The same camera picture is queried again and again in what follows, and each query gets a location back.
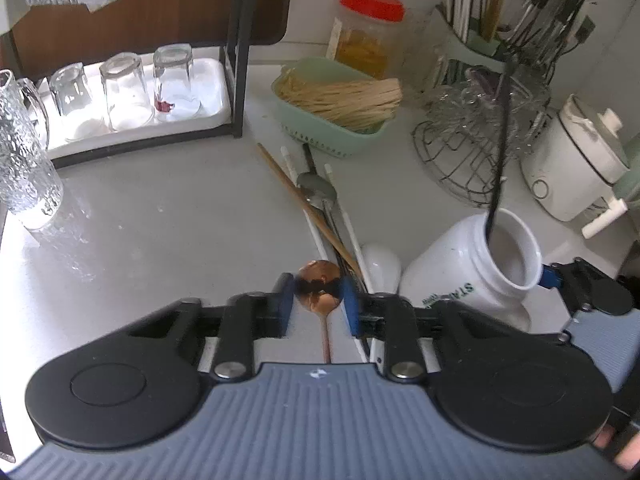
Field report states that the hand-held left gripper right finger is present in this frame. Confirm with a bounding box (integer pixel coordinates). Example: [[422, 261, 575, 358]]
[[340, 280, 506, 383]]

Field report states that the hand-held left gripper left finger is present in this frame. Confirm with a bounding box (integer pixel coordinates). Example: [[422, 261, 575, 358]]
[[127, 272, 297, 381]]

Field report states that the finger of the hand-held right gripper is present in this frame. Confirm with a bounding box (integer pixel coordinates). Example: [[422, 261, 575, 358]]
[[540, 257, 636, 317]]

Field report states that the copper spoon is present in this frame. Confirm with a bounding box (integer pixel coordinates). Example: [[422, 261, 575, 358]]
[[295, 259, 345, 365]]

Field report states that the white ceramic spoon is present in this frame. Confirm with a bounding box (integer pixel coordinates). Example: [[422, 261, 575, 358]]
[[361, 242, 402, 293]]

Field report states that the white mug green print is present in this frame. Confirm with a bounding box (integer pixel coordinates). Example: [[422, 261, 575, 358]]
[[398, 208, 543, 333]]

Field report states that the wooden chopstick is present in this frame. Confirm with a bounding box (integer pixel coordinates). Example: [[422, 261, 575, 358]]
[[256, 142, 363, 281]]

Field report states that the black chopstick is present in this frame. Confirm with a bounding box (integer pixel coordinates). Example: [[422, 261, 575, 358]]
[[485, 57, 516, 241]]

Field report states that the row of hanging utensils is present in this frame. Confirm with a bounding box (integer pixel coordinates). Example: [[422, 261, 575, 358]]
[[500, 0, 598, 68]]

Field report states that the person's right hand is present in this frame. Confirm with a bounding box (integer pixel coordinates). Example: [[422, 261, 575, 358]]
[[594, 425, 640, 472]]

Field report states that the green kettle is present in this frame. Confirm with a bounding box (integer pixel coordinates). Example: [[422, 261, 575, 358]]
[[612, 132, 640, 236]]

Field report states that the white electric pot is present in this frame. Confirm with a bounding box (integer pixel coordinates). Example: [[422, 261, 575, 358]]
[[520, 94, 631, 240]]

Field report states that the green plastic basket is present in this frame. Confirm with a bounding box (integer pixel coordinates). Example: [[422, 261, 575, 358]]
[[272, 56, 401, 158]]

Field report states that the bundle of bamboo skewers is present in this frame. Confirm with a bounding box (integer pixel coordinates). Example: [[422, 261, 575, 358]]
[[275, 72, 403, 133]]

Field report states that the white drip tray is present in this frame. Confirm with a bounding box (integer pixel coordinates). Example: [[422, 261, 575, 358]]
[[35, 56, 233, 153]]

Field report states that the black metal rack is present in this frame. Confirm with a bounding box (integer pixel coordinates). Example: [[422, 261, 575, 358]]
[[0, 0, 263, 171]]

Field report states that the small clear glass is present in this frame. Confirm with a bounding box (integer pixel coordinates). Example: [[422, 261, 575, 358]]
[[152, 43, 201, 121], [49, 62, 107, 136], [99, 52, 153, 128]]

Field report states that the red-lid plastic jar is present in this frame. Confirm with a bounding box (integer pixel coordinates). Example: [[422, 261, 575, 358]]
[[332, 0, 406, 81]]

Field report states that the tall textured glass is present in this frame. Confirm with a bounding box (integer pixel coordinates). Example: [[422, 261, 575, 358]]
[[0, 69, 65, 231]]

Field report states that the brown wooden cutting board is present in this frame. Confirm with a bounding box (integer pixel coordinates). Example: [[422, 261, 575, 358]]
[[10, 0, 293, 78]]

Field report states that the bunch of upright chopsticks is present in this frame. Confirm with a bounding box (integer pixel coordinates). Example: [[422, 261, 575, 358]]
[[444, 0, 506, 43]]

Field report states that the wire glass rack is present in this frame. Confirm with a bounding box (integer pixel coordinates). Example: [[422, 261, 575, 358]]
[[412, 67, 556, 208]]

